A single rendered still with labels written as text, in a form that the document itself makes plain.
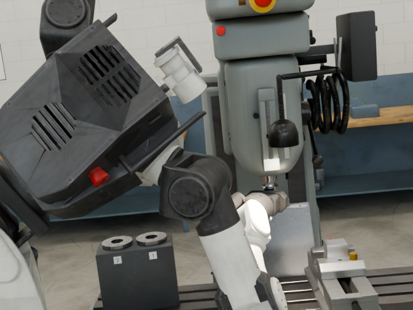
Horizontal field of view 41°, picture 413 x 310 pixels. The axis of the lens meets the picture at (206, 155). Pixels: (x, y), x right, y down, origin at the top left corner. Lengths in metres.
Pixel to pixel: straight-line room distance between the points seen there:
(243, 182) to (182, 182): 0.96
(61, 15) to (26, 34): 4.88
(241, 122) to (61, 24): 0.55
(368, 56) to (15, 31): 4.72
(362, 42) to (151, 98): 0.96
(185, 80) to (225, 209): 0.28
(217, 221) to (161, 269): 0.58
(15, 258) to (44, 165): 0.21
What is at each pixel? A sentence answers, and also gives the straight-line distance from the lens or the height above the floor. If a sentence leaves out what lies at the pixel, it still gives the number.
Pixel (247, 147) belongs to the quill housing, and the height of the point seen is 1.40.
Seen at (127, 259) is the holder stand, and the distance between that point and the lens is 1.62.
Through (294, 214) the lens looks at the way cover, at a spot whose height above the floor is 1.06.
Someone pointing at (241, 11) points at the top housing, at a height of 1.74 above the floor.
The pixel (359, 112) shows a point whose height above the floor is 0.93.
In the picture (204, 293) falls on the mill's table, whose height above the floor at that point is 0.94.
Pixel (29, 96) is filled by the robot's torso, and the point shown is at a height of 1.61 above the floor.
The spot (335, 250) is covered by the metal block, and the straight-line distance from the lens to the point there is 1.65.
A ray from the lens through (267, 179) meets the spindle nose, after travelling 1.56.
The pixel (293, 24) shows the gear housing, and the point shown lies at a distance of 1.42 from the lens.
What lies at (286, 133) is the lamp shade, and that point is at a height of 1.45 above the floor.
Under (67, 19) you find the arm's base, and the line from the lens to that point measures 1.17.
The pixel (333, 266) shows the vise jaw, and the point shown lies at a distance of 1.61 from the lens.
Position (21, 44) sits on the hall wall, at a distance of 6.07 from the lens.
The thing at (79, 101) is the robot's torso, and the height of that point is 1.60.
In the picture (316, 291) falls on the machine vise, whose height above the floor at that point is 0.95.
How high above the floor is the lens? 1.67
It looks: 11 degrees down
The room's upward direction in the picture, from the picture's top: 6 degrees counter-clockwise
